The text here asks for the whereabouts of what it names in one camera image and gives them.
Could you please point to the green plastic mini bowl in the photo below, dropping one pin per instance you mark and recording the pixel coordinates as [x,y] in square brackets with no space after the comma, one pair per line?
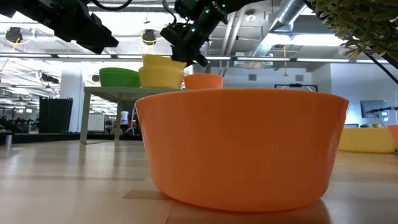
[119,70]
[119,81]

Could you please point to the grey wall vent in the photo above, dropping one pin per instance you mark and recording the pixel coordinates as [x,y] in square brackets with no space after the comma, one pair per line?
[252,77]
[299,77]

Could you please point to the small teal bowl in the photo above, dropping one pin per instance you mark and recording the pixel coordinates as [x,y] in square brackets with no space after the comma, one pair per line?
[366,125]

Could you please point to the yellow plastic mini bowl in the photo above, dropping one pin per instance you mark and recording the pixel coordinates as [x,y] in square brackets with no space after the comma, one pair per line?
[160,77]
[365,140]
[158,60]

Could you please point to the orange plastic mini bowl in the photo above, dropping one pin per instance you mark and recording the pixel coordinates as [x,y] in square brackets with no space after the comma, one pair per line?
[395,137]
[242,149]
[203,81]

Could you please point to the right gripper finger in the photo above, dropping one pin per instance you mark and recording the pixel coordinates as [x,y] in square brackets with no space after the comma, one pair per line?
[180,53]
[197,54]

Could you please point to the small yellow bowl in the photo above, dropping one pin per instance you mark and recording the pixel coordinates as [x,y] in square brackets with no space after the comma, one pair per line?
[377,126]

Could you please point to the computer monitor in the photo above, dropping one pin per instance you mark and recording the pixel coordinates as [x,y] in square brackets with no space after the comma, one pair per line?
[374,107]

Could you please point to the dark round ceiling speaker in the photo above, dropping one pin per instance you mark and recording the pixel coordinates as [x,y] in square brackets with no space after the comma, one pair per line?
[95,78]

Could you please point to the large smooth silver duct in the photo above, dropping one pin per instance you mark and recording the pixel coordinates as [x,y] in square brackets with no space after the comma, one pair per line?
[289,12]

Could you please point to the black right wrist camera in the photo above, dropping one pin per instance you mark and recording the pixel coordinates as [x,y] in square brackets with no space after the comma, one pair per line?
[174,35]

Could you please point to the white plastic bucket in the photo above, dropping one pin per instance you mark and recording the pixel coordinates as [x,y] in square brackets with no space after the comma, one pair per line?
[124,118]

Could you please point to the long linear ceiling light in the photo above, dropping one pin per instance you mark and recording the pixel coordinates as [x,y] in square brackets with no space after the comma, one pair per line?
[323,60]

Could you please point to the black cabinet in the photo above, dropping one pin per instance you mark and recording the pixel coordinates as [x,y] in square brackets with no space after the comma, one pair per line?
[56,115]

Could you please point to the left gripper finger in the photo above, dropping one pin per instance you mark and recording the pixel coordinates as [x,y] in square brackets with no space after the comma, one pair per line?
[93,42]
[94,26]

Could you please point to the black aluminium table frame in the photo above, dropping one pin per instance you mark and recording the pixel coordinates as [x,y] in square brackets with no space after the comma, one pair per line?
[46,137]

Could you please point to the round ceiling lamp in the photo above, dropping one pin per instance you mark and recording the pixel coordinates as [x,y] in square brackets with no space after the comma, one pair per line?
[250,16]

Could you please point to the black metal frame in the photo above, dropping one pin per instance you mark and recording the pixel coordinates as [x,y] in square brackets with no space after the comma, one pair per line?
[295,85]

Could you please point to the silver corrugated ventilation duct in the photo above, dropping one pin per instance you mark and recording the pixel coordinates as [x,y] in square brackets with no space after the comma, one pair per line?
[200,69]

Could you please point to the artificial green leafy plant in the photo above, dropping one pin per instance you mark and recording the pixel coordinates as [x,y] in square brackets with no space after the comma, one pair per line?
[363,21]

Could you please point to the black ceiling mounted device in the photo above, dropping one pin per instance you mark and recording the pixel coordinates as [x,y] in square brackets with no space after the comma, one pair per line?
[49,78]

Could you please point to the white building column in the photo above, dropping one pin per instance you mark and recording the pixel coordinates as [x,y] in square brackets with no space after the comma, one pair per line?
[71,102]

